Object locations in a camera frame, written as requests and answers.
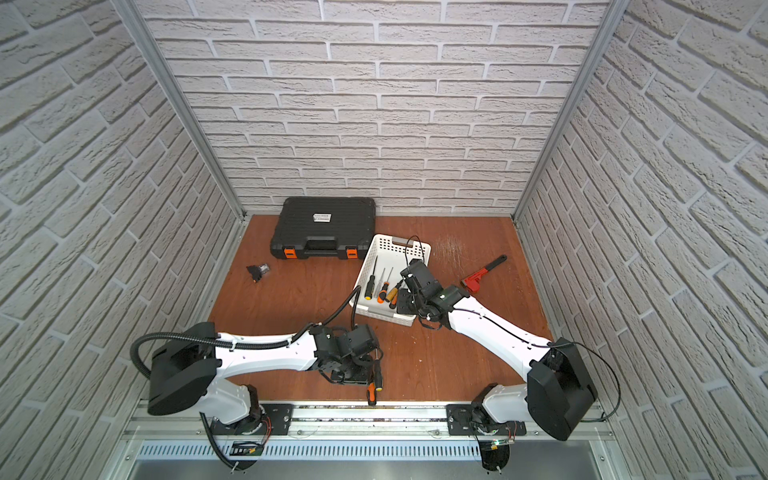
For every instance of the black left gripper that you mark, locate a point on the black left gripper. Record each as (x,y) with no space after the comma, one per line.
(347,376)

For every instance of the small black clear object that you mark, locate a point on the small black clear object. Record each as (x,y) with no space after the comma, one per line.
(258,272)

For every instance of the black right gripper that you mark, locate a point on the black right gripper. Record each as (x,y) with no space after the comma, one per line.
(403,301)

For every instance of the red pipe wrench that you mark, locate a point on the red pipe wrench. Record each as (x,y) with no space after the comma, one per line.
(472,282)

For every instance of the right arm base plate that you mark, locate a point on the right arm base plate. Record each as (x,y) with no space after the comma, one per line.
(472,419)

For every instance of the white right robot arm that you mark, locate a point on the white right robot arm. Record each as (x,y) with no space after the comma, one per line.
(559,390)

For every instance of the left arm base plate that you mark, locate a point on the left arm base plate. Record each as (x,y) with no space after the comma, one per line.
(270,419)

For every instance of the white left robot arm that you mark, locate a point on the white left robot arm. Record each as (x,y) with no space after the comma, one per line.
(193,370)

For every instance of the white perforated plastic bin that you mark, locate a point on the white perforated plastic bin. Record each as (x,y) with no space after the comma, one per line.
(392,252)

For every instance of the long orange handle screwdriver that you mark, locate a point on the long orange handle screwdriver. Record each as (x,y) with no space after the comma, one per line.
(371,395)

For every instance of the black green handle screwdriver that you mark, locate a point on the black green handle screwdriver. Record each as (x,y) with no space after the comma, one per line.
(377,376)

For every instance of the aluminium mounting rail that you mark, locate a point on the aluminium mounting rail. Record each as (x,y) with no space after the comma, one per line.
(329,420)

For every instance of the black plastic tool case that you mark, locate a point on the black plastic tool case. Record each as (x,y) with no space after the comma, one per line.
(340,227)

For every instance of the black yellow handle screwdriver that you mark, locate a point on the black yellow handle screwdriver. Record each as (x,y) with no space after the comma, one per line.
(392,305)

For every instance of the orange black handle screwdriver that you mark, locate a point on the orange black handle screwdriver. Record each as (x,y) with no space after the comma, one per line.
(384,288)

